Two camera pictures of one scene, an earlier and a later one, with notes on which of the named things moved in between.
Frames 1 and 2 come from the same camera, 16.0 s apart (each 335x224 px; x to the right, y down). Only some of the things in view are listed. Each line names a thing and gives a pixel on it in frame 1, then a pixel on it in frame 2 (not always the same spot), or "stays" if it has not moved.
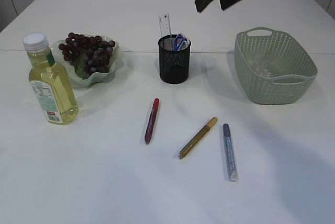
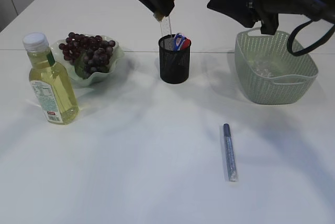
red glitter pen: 152,121 to 186,44
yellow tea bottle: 49,82 stays
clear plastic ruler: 165,24 stays
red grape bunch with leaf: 90,54 stays
